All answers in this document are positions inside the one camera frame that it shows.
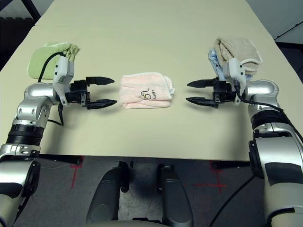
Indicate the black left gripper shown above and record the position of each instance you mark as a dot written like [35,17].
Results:
[79,93]

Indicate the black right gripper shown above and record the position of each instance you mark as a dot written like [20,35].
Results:
[223,91]

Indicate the pink towel with white trim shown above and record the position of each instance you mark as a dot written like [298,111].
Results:
[146,92]

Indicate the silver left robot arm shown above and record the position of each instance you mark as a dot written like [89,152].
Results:
[26,123]

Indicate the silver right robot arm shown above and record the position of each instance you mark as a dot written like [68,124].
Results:
[274,146]

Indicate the light blue folded towel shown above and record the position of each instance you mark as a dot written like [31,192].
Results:
[214,60]

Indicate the beige folded towel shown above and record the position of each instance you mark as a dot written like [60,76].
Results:
[241,50]

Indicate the green folded towel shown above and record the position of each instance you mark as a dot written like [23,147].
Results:
[42,61]

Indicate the grey robot left leg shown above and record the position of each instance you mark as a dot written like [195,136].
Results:
[106,194]

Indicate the grey robot leg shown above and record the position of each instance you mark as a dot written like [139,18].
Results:
[106,194]
[176,194]

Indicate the black foam floor mat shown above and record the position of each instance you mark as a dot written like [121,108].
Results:
[11,40]

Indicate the grey robot right leg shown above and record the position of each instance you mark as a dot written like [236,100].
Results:
[176,194]

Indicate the beige side table black legs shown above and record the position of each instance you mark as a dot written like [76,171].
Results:
[35,8]

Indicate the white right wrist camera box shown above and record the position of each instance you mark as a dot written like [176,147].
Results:
[235,69]

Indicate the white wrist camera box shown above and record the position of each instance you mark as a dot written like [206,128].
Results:
[64,71]
[235,69]

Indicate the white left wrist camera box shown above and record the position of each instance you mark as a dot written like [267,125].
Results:
[64,71]

